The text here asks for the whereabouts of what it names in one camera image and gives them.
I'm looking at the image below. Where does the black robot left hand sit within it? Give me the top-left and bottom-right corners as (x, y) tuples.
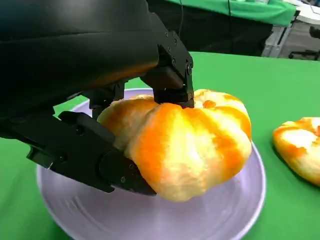
(0, 0), (196, 197)

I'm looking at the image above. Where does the orange and white bread roll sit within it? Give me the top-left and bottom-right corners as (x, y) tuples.
(96, 88), (253, 203)
(272, 116), (320, 187)

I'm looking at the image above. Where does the lilac plate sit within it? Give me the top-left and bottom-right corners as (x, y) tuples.
(36, 87), (267, 240)

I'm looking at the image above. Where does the green cloth on neighbouring table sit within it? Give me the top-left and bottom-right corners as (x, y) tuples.
(163, 0), (297, 27)

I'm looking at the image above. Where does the white desk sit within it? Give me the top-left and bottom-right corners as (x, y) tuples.
(296, 0), (320, 26)

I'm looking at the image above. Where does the aluminium frame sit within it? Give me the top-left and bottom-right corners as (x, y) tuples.
(261, 9), (301, 59)

